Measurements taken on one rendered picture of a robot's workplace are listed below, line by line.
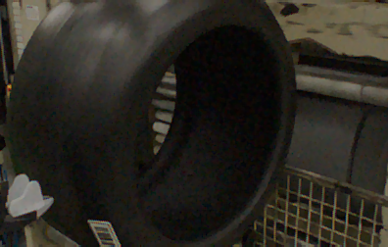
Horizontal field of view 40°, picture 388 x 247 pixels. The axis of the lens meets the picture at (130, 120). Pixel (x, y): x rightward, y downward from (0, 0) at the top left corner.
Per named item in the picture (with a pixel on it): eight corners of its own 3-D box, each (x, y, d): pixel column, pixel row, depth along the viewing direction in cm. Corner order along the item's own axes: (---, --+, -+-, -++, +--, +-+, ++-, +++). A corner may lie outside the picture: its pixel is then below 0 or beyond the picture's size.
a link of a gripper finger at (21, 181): (52, 172, 86) (1, 183, 80) (52, 205, 87) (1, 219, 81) (42, 167, 88) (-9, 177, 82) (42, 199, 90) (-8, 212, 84)
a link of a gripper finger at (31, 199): (63, 177, 84) (11, 189, 78) (63, 212, 85) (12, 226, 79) (52, 172, 86) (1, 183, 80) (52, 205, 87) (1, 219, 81)
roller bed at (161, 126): (149, 155, 159) (146, 59, 150) (183, 142, 168) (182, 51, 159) (198, 174, 145) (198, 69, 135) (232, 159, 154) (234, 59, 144)
